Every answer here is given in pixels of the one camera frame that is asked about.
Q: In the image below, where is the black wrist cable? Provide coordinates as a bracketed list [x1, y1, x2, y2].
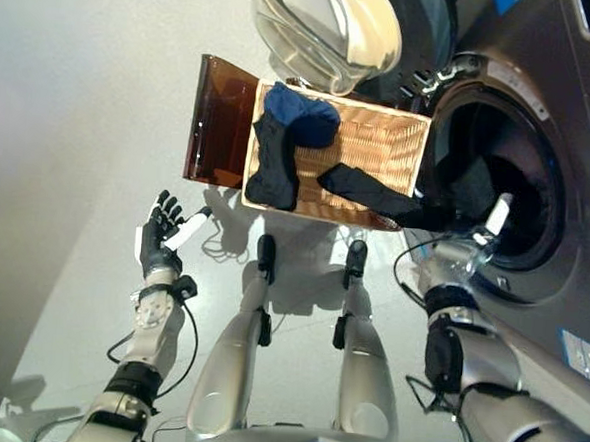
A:
[103, 294, 202, 401]
[391, 231, 475, 313]

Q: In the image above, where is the blue energy label sticker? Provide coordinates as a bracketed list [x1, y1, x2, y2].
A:
[490, 0, 524, 16]

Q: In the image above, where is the wicker laundry basket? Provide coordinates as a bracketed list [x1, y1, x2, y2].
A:
[238, 77, 434, 234]

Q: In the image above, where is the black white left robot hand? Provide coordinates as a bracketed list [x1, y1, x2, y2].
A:
[135, 188, 216, 283]

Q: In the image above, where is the black garment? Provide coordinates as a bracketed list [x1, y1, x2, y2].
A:
[314, 145, 503, 237]

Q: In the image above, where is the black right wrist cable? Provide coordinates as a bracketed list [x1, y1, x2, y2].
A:
[391, 231, 475, 313]

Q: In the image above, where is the white blue notice sticker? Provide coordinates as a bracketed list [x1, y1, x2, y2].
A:
[554, 326, 590, 389]

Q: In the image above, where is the blue garment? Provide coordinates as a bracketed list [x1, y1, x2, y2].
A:
[261, 81, 343, 153]

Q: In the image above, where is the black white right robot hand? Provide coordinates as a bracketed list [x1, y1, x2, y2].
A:
[465, 189, 518, 255]

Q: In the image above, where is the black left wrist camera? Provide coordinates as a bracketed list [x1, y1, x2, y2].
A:
[172, 275, 200, 300]

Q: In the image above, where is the silver left robot leg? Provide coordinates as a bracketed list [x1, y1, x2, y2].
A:
[185, 229, 280, 442]

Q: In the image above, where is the silver right robot leg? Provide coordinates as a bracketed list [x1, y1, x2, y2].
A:
[326, 238, 411, 442]

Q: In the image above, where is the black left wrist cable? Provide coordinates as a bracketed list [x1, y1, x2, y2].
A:
[103, 294, 202, 401]

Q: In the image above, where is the silver robot leg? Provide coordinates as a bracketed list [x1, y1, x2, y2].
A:
[326, 238, 411, 442]
[185, 229, 280, 442]

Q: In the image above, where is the round glass washer door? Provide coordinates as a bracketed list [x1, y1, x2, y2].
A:
[235, 0, 463, 105]

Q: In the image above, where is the grey washing machine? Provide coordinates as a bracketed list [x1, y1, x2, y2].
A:
[390, 0, 590, 390]

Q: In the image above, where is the dark navy garment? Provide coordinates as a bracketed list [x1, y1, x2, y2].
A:
[244, 110, 306, 212]

